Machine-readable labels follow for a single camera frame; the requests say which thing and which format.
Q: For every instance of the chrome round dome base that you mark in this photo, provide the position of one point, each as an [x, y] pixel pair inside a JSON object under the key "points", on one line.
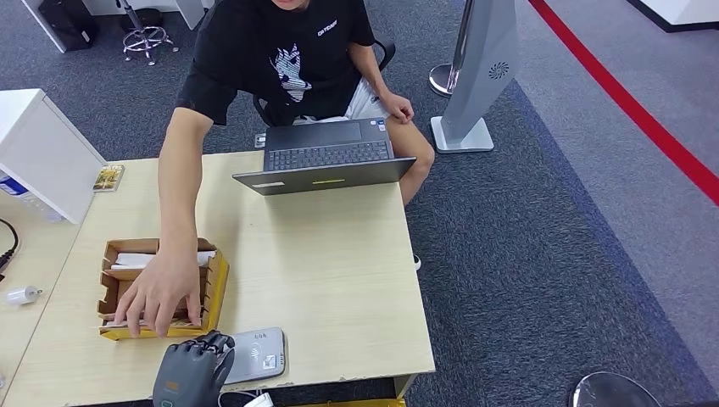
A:
{"points": [[612, 392]]}

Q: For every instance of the chrome stool base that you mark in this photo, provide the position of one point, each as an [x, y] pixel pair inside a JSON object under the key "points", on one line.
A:
{"points": [[130, 14]]}

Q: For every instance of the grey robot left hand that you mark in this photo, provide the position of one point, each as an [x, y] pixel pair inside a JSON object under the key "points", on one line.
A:
{"points": [[191, 371]]}

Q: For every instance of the person's left forearm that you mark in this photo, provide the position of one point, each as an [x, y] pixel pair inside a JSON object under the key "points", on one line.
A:
{"points": [[368, 67]]}

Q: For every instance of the person's right forearm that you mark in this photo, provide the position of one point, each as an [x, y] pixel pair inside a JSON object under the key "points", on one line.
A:
{"points": [[177, 208]]}

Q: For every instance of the white platform with black edge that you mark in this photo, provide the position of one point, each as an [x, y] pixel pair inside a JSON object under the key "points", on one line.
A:
{"points": [[685, 11]]}

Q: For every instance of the white cabinet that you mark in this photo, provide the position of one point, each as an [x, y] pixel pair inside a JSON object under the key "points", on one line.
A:
{"points": [[45, 151]]}

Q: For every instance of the yellow box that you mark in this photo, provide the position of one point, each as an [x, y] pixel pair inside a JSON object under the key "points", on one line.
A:
{"points": [[359, 404]]}

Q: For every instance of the dark grey laptop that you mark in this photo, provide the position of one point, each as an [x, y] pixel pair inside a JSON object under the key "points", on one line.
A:
{"points": [[326, 153]]}

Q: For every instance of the hotel card with yellow picture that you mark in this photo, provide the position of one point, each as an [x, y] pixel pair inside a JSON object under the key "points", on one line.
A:
{"points": [[108, 178]]}

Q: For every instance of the black bag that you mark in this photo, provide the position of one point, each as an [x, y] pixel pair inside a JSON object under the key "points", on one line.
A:
{"points": [[67, 22]]}

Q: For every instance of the white card stack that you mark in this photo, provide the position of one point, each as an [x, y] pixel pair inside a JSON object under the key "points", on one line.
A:
{"points": [[205, 257], [129, 260]]}

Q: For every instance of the grey white card reader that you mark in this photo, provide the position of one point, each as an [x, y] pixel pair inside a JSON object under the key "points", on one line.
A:
{"points": [[261, 354]]}

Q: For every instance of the silver kiosk stand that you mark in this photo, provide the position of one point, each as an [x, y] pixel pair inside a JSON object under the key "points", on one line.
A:
{"points": [[483, 56]]}

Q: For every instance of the chrome stanchion post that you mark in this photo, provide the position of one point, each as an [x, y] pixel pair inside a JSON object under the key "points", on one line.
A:
{"points": [[444, 78]]}

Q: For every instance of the person's white shoe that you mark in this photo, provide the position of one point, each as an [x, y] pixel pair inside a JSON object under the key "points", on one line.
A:
{"points": [[417, 263]]}

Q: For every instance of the white power adapter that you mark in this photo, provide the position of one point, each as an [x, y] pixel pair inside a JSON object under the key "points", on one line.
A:
{"points": [[21, 295]]}

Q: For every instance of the person's left hand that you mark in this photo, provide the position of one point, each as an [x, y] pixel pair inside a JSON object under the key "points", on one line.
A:
{"points": [[397, 107]]}

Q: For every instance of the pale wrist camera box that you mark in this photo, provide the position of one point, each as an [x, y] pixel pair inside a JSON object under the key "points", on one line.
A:
{"points": [[259, 400]]}

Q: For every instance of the person's right hand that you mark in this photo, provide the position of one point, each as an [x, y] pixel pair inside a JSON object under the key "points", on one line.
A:
{"points": [[163, 286]]}

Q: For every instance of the person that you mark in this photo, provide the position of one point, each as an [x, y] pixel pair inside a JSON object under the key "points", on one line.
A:
{"points": [[281, 34]]}

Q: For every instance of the wooden card organiser box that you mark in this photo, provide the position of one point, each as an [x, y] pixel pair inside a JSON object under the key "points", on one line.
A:
{"points": [[216, 292]]}

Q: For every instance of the white office desk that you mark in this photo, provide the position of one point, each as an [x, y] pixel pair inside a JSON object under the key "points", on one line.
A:
{"points": [[191, 11]]}

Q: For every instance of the clear bottle with blue label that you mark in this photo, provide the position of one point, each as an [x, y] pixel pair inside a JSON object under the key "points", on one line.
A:
{"points": [[17, 190]]}

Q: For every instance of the silver floor socket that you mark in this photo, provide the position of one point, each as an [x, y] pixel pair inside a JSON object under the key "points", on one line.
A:
{"points": [[260, 140]]}

